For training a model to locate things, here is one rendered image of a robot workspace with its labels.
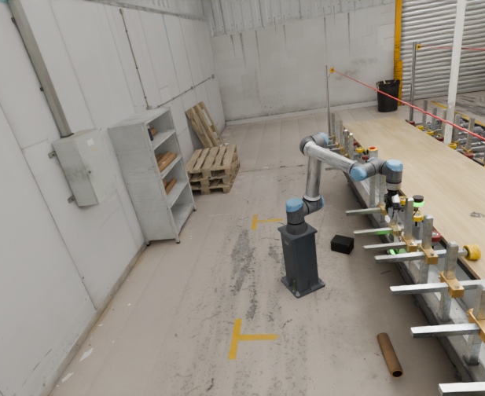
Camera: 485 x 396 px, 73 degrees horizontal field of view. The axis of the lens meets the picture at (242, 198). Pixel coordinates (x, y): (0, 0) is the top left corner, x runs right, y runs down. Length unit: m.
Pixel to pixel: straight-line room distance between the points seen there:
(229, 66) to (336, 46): 2.89
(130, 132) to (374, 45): 7.52
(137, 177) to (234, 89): 6.37
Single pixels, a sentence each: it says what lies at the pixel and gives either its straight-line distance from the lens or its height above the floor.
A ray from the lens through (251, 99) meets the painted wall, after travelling 9.90.
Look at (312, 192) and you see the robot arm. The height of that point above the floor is 0.93.
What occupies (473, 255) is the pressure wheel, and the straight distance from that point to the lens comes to 2.12.
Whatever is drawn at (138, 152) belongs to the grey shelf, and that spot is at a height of 1.23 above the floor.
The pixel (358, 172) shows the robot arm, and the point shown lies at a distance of 2.09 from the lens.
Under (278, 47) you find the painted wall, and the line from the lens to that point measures 9.73.
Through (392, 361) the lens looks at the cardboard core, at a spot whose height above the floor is 0.08.
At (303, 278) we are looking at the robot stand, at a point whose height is 0.16.
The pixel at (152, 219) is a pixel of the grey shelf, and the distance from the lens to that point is 4.20.
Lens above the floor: 2.13
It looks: 25 degrees down
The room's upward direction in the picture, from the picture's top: 10 degrees counter-clockwise
